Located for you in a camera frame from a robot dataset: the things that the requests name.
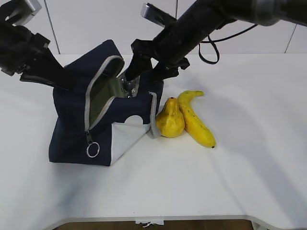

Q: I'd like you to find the yellow banana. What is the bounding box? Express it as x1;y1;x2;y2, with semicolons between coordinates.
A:
177;91;216;149

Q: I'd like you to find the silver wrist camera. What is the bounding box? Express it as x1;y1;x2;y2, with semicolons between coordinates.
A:
141;3;177;28
0;0;42;25

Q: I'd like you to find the green lid glass container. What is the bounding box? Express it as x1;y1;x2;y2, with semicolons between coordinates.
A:
90;74;140;116

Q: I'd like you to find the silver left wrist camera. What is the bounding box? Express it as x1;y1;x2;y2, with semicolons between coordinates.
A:
0;0;42;25

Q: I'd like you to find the yellow pear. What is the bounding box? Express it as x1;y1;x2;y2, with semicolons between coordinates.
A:
156;97;185;138

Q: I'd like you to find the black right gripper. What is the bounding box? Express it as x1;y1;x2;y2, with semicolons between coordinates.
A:
125;23;190;82

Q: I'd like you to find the black cable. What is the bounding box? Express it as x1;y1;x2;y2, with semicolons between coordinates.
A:
198;23;259;65

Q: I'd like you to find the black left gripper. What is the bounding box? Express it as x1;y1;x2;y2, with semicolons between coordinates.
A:
0;22;76;90

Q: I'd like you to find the navy blue lunch bag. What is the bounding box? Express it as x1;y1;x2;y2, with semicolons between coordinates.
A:
49;40;164;166

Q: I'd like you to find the white tape label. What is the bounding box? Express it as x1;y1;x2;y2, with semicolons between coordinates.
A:
135;220;165;228

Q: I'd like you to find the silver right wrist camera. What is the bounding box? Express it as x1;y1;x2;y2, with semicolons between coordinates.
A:
141;3;177;28

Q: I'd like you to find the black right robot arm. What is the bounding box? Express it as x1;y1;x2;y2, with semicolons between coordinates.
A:
125;0;307;81

